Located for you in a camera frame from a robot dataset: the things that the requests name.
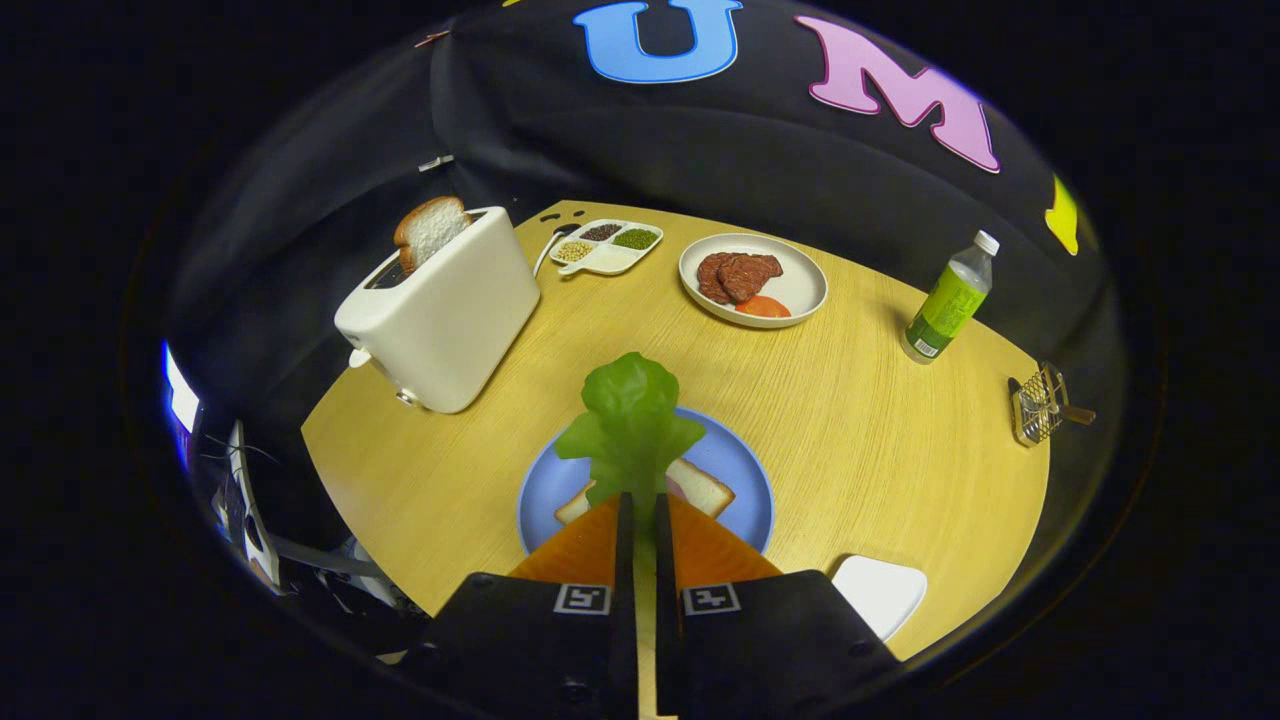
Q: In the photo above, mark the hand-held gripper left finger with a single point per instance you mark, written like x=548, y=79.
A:
x=625, y=640

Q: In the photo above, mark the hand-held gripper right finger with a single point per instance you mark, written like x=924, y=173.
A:
x=668, y=640

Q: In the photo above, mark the green lettuce leaf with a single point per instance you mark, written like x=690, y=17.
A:
x=630, y=420

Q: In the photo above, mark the toasted bread slice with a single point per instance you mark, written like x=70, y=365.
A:
x=432, y=228

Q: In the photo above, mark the pink ham slice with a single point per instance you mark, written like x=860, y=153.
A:
x=675, y=487

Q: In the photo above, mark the white bread slice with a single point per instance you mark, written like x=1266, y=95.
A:
x=705, y=490

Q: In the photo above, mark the blue plate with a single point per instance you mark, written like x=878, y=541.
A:
x=735, y=500

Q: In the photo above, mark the square white plate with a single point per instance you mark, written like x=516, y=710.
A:
x=880, y=595

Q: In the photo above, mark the red tomato slice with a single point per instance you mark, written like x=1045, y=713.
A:
x=765, y=307

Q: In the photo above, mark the brown meat patty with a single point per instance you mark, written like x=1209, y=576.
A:
x=708, y=280
x=755, y=272

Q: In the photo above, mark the white toaster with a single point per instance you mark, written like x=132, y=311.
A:
x=450, y=320

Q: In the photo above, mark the round white plate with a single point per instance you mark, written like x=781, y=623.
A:
x=800, y=285

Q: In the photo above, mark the white divided bean dish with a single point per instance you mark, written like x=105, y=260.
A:
x=610, y=260

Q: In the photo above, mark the green label drink bottle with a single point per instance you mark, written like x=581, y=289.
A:
x=945, y=305

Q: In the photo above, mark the bright lit screen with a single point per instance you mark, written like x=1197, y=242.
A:
x=180, y=400

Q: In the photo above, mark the white cloth clip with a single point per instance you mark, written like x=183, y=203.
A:
x=435, y=162

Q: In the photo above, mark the red cloth clip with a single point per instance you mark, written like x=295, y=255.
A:
x=432, y=38

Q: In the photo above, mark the white metal frame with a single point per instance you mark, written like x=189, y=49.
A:
x=245, y=510

